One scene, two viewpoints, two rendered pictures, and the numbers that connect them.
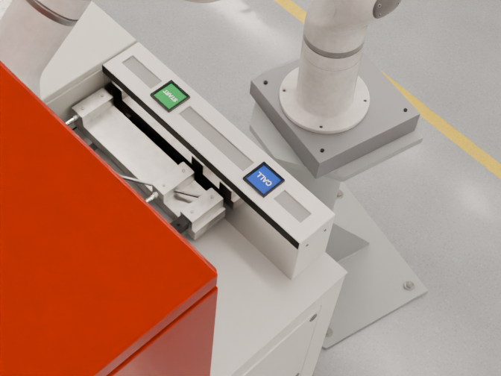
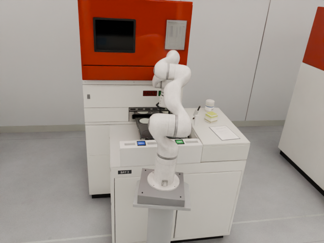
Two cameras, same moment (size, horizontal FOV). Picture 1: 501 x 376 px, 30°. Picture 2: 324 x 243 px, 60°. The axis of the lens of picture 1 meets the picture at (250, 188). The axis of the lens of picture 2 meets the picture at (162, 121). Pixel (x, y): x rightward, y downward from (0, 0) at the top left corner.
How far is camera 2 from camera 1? 2.44 m
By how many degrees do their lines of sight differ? 87
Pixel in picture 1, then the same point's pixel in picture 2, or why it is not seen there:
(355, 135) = (144, 178)
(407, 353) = not seen: outside the picture
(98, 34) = (209, 140)
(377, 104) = (150, 188)
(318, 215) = (122, 145)
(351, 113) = (151, 180)
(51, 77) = (199, 130)
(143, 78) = (189, 141)
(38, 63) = not seen: hidden behind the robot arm
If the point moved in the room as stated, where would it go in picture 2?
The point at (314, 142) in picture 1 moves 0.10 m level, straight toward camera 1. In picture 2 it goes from (149, 170) to (139, 163)
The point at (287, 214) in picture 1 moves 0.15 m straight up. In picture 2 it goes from (128, 142) to (128, 122)
